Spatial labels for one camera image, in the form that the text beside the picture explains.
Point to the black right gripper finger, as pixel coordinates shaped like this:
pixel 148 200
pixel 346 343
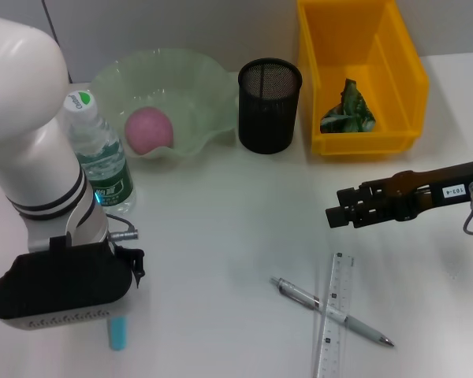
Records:
pixel 337 217
pixel 348 197

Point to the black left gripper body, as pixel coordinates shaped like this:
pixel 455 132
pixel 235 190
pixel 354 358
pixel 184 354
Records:
pixel 138 262

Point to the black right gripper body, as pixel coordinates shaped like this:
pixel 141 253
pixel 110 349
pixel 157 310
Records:
pixel 457 173

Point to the blue capped scissors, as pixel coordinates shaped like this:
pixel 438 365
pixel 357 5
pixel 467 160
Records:
pixel 118 334

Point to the green plastic wrapper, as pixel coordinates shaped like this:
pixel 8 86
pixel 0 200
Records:
pixel 348 118

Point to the clear green-label water bottle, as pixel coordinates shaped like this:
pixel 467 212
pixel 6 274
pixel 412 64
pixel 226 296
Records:
pixel 102 157

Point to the clear plastic ruler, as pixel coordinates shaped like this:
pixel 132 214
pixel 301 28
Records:
pixel 333 342

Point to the pink peach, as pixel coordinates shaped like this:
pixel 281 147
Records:
pixel 147 130

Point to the grey white ballpoint pen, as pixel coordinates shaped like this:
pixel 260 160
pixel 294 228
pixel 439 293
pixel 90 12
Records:
pixel 362 327

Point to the black mesh pen holder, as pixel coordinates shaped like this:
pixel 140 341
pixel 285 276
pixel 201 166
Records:
pixel 266 114

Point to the translucent green wavy fruit plate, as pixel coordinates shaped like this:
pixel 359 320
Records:
pixel 197 94

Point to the yellow plastic bin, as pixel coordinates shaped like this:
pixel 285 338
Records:
pixel 394 71

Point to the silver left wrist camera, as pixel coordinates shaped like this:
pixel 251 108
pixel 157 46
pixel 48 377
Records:
pixel 63 283

